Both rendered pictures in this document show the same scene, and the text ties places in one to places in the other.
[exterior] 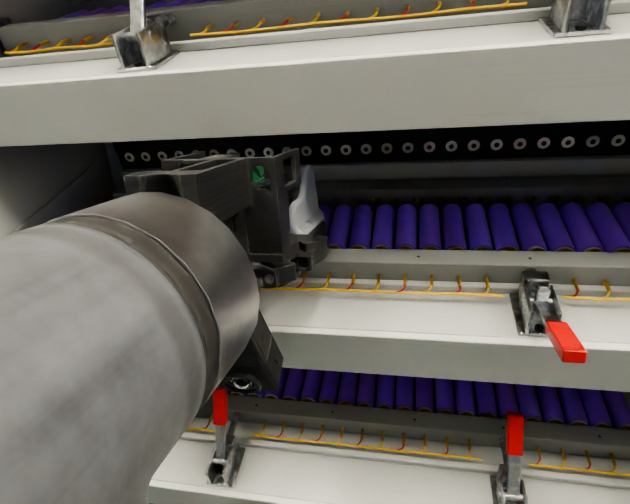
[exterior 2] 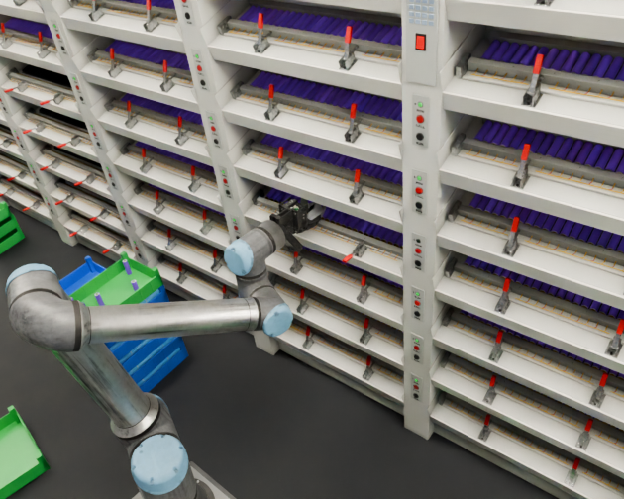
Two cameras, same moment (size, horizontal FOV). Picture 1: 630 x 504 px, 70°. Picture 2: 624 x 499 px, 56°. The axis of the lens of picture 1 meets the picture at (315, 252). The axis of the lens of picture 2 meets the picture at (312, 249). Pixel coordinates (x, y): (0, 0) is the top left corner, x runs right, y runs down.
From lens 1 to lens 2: 1.49 m
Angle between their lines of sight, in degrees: 30
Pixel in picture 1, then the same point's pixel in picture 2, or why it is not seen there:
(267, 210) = (295, 219)
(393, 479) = (338, 285)
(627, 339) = (372, 262)
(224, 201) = (285, 220)
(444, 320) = (341, 247)
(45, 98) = (260, 176)
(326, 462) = (323, 275)
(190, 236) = (274, 231)
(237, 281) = (280, 238)
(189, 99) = (287, 187)
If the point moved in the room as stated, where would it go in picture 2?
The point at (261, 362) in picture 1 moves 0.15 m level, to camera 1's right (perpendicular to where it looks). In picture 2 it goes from (293, 247) to (340, 255)
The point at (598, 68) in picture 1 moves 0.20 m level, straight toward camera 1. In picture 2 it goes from (355, 210) to (293, 241)
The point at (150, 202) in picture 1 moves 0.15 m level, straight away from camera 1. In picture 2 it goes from (270, 224) to (277, 194)
